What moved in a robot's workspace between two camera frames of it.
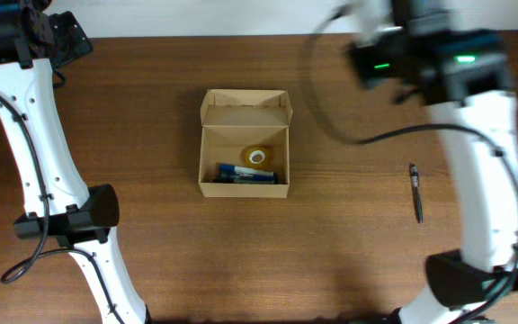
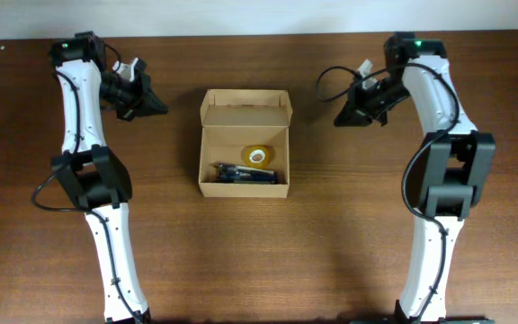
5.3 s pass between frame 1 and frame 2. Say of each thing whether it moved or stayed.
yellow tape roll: stayed
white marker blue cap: stayed
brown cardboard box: stayed
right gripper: moved
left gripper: moved
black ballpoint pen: moved
